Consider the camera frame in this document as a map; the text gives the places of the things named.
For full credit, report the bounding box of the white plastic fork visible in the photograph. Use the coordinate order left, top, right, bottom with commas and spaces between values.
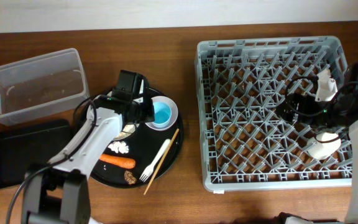
140, 139, 170, 182

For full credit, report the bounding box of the wooden chopstick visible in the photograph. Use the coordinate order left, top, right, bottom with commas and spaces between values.
144, 129, 180, 195

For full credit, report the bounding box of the white label sticker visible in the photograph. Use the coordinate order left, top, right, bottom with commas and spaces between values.
213, 190, 225, 194

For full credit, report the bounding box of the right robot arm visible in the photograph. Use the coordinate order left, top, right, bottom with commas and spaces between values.
276, 63, 358, 223

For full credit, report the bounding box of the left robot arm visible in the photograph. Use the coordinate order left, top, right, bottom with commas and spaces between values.
6, 70, 154, 223

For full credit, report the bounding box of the cream white cup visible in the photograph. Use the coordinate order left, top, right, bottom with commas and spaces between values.
306, 132, 341, 160

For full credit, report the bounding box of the black rectangular tray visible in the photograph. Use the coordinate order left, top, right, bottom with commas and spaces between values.
0, 119, 71, 189

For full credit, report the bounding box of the orange carrot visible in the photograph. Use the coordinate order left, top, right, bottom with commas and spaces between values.
99, 154, 135, 169

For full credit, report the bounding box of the grey dishwasher rack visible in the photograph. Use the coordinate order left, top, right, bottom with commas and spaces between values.
195, 36, 352, 192

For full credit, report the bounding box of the clear plastic bin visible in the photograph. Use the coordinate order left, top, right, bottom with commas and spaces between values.
0, 48, 90, 126

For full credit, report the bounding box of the brown food scrap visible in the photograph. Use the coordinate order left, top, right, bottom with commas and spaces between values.
124, 170, 137, 185

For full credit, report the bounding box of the white bowl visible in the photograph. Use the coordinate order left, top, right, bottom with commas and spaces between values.
146, 96, 178, 131

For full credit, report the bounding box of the crumpled white tissue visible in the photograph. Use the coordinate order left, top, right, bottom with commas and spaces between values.
108, 141, 129, 154

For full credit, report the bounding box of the light blue cup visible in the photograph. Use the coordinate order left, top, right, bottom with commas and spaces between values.
152, 102, 172, 128

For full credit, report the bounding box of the grey plate with food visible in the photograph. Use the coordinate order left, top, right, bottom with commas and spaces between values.
87, 93, 140, 141

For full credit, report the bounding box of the round black tray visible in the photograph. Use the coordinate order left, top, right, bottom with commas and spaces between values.
73, 86, 185, 189

